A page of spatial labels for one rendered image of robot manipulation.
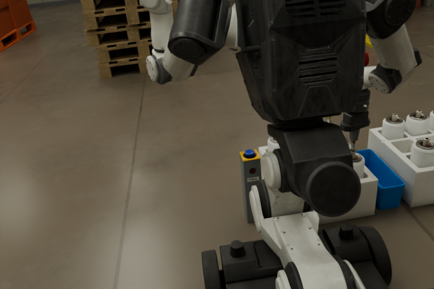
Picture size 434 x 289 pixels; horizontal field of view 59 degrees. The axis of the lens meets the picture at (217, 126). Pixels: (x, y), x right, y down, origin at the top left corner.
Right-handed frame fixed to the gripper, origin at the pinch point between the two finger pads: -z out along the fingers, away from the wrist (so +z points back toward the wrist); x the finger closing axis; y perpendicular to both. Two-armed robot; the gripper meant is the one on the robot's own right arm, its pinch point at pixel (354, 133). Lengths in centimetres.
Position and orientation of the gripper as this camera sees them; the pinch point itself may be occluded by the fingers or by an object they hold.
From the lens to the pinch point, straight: 158.5
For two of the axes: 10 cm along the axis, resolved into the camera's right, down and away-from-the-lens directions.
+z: -0.9, -8.8, -4.6
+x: -9.2, 2.5, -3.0
